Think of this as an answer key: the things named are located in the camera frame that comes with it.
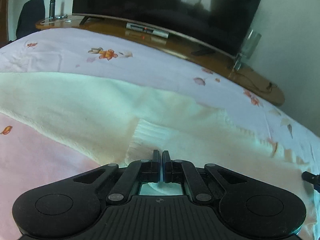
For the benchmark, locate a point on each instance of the dark bottle on tray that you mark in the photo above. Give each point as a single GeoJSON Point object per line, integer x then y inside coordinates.
{"type": "Point", "coordinates": [52, 9]}

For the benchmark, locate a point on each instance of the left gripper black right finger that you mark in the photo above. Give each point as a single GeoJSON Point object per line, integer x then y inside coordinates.
{"type": "Point", "coordinates": [186, 174]}

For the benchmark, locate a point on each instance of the cream white knitted sweater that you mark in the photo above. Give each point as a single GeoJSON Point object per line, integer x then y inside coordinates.
{"type": "Point", "coordinates": [55, 125]}

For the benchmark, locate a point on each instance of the dark chair back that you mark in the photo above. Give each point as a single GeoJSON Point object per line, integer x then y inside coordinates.
{"type": "Point", "coordinates": [32, 12]}

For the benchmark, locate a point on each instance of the pink floral bed sheet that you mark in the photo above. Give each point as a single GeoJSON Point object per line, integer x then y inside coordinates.
{"type": "Point", "coordinates": [80, 52]}

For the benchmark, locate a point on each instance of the oval glass tray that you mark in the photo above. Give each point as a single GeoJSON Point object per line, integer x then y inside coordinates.
{"type": "Point", "coordinates": [58, 18]}

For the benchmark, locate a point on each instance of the wooden tv stand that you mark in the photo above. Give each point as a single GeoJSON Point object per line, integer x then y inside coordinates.
{"type": "Point", "coordinates": [183, 48]}

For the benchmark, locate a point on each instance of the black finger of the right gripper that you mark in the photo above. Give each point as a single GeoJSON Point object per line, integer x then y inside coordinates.
{"type": "Point", "coordinates": [312, 179]}

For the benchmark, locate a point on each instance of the large black television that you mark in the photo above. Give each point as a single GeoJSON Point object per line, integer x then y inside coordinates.
{"type": "Point", "coordinates": [221, 24]}

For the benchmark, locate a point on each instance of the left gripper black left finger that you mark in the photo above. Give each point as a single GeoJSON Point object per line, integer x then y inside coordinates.
{"type": "Point", "coordinates": [131, 178]}

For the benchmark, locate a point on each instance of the silver set-top box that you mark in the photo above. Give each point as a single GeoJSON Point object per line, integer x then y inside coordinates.
{"type": "Point", "coordinates": [147, 30]}

